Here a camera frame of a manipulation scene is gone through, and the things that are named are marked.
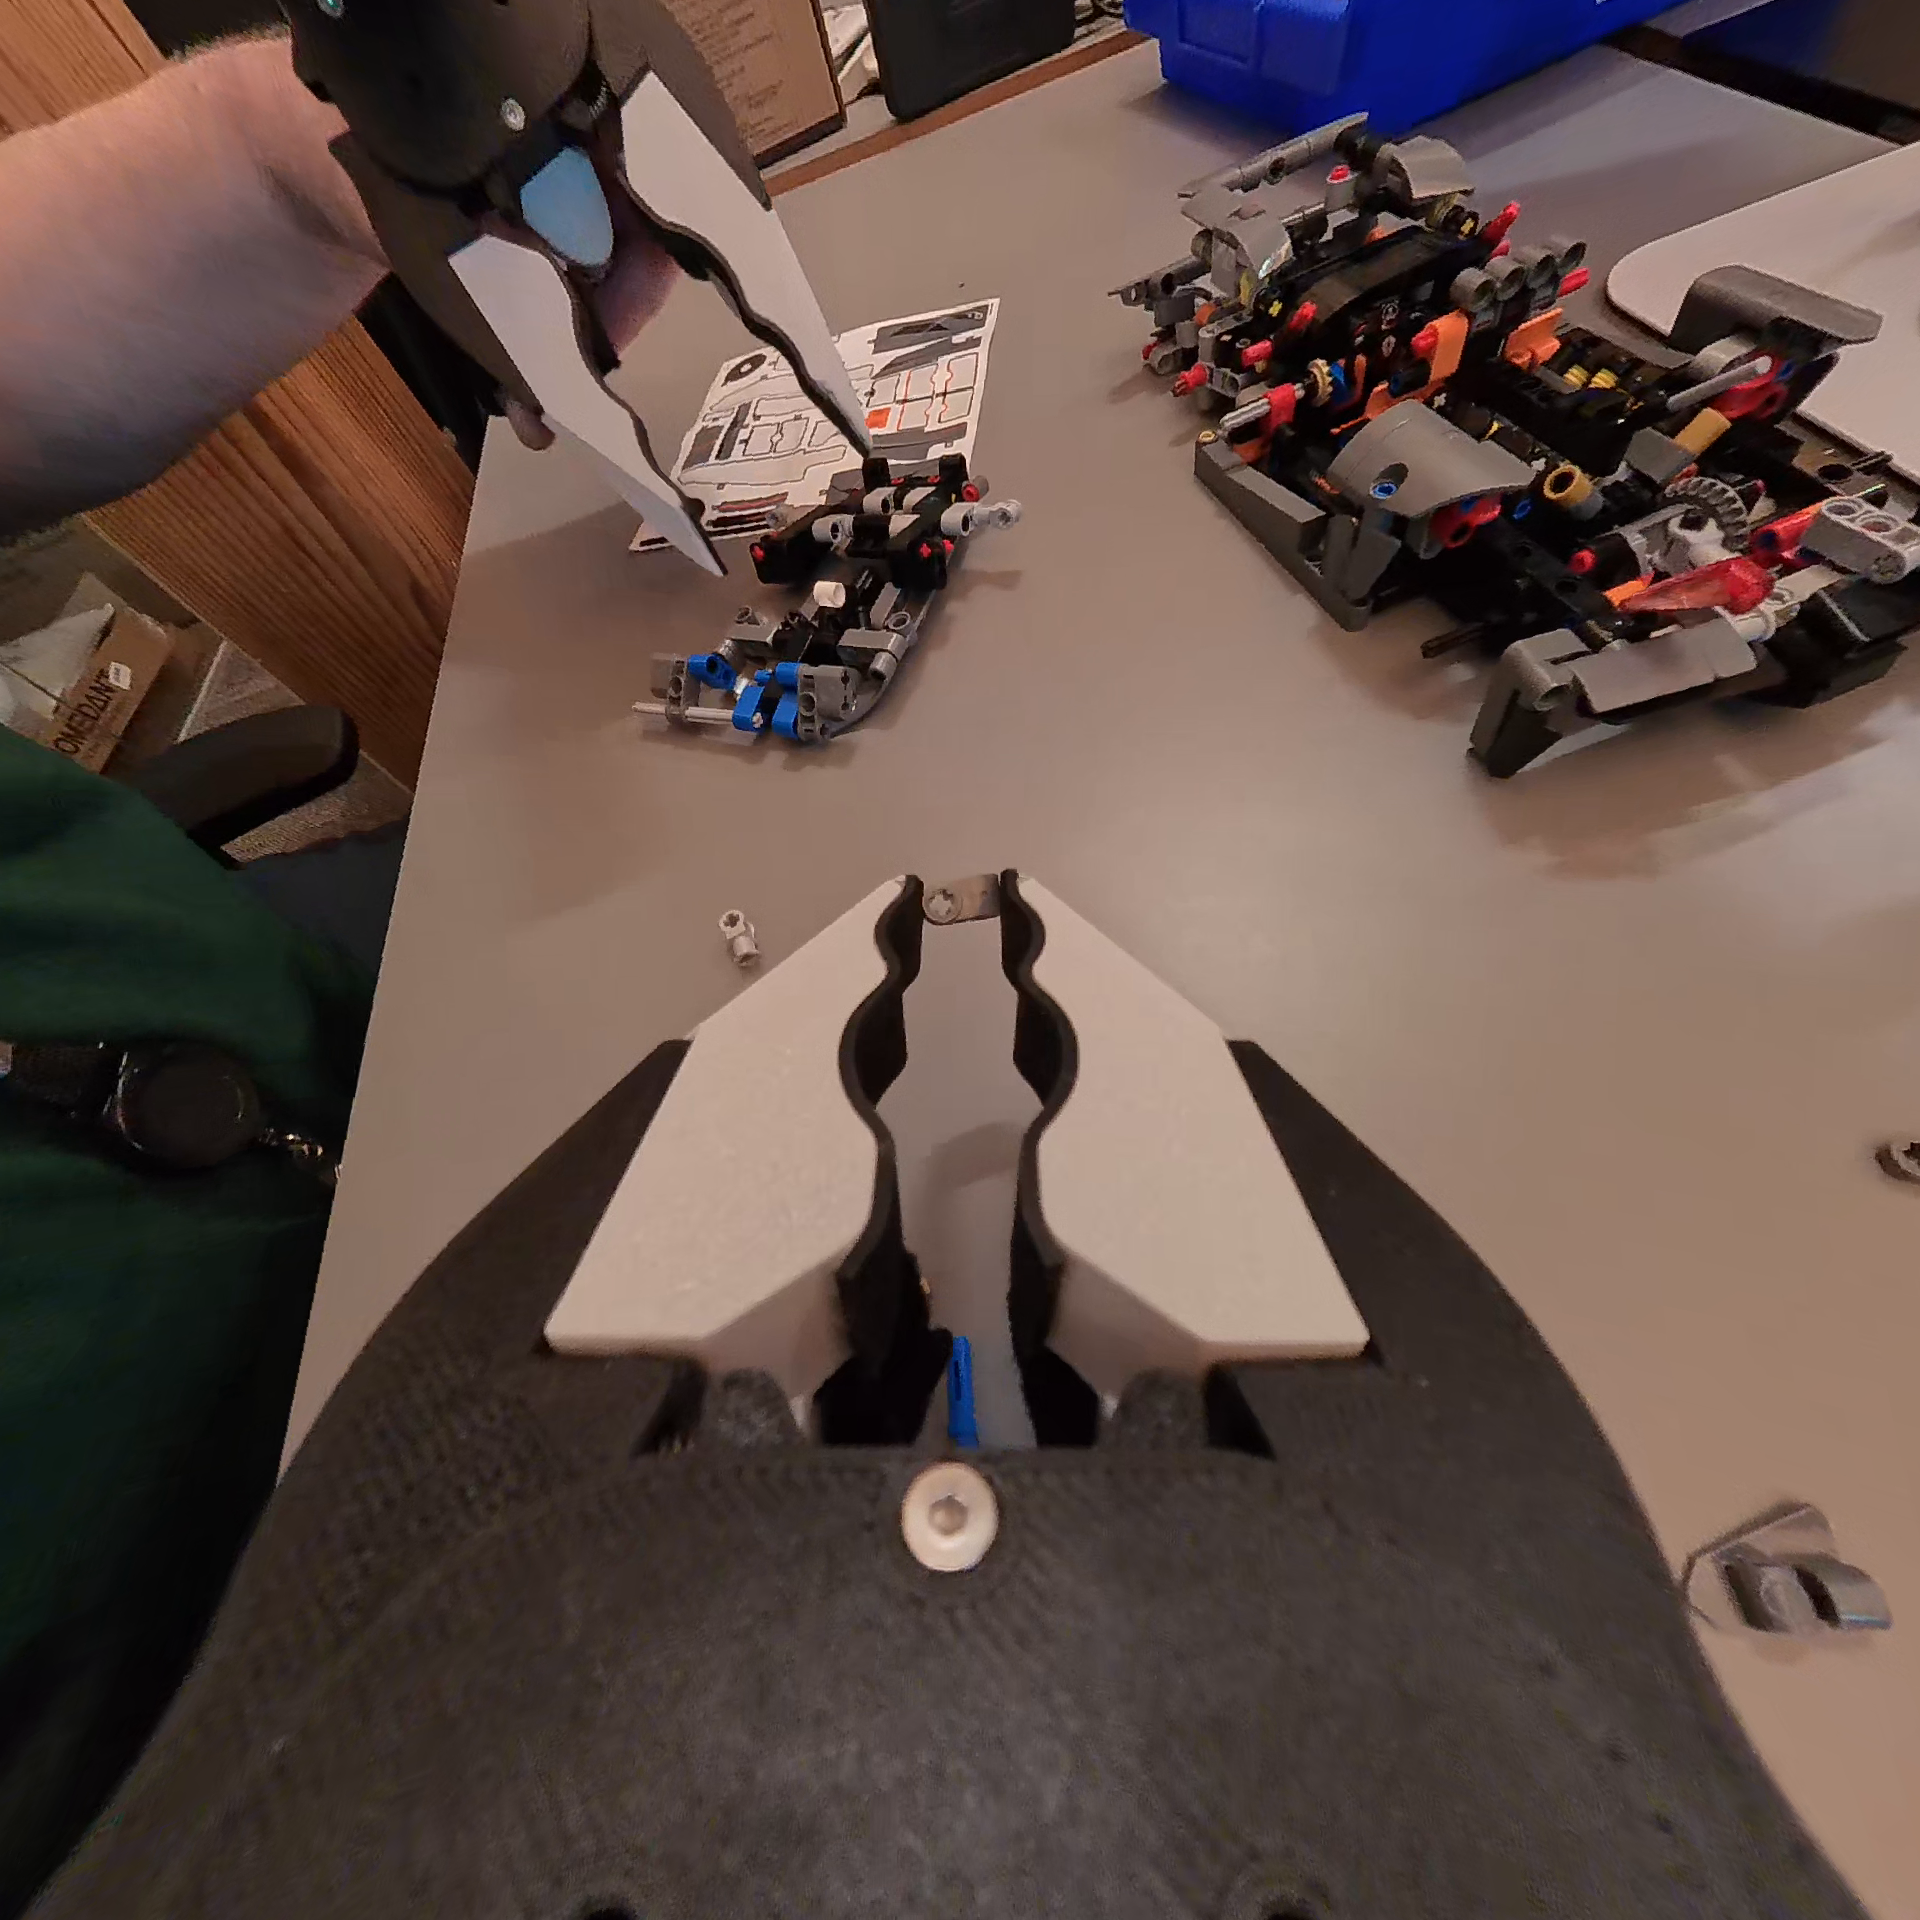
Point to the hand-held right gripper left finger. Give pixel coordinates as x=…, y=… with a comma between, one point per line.
x=722, y=1186

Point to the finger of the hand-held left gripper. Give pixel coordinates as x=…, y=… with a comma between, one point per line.
x=571, y=361
x=705, y=195

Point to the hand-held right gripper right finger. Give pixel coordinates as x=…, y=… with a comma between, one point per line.
x=1201, y=1200

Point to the small light grey lego connector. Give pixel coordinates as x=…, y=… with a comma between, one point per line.
x=737, y=941

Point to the small lego gearbox assembly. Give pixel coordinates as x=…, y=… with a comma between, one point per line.
x=841, y=600

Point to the small dark grey lego connector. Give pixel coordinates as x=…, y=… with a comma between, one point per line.
x=962, y=898

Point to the lego sticker sheet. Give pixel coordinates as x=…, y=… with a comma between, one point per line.
x=899, y=391

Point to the blue lego pin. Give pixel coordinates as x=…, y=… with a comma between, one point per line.
x=962, y=1387

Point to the dark grey two-hole lego piece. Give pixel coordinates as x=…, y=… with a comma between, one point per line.
x=1903, y=1158

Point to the large lego car chassis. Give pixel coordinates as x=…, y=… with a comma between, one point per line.
x=1500, y=449

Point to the person's left hand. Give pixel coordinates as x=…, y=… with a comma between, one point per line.
x=299, y=227

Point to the brown cardboard box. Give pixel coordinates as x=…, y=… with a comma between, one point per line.
x=103, y=689
x=766, y=76

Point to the black case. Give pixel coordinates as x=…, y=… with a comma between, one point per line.
x=962, y=53

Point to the black office chair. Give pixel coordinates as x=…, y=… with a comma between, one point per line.
x=258, y=765

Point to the person's green shirt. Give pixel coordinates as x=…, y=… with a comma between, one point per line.
x=121, y=1351

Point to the blue plastic bin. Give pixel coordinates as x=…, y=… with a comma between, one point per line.
x=1352, y=53

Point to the white book stand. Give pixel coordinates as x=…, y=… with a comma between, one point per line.
x=1801, y=258

